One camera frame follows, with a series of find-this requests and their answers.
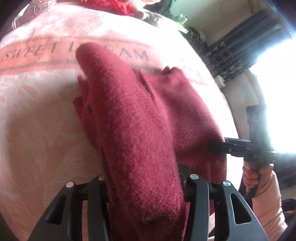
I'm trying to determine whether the pink jacket right forearm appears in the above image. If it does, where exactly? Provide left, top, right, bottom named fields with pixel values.
left=252, top=171, right=287, bottom=240

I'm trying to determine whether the dark red knit sweater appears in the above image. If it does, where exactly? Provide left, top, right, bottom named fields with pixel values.
left=74, top=43, right=227, bottom=240

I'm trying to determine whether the pink patterned bed blanket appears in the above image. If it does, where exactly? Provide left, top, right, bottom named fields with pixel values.
left=1, top=1, right=237, bottom=240

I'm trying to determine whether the red shiny fabric bag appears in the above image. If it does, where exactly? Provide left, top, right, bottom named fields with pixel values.
left=79, top=0, right=135, bottom=16

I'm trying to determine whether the person's right hand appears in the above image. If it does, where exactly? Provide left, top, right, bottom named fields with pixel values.
left=243, top=162, right=274, bottom=188

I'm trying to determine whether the dark patterned curtain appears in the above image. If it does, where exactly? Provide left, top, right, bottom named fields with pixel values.
left=206, top=9, right=292, bottom=82

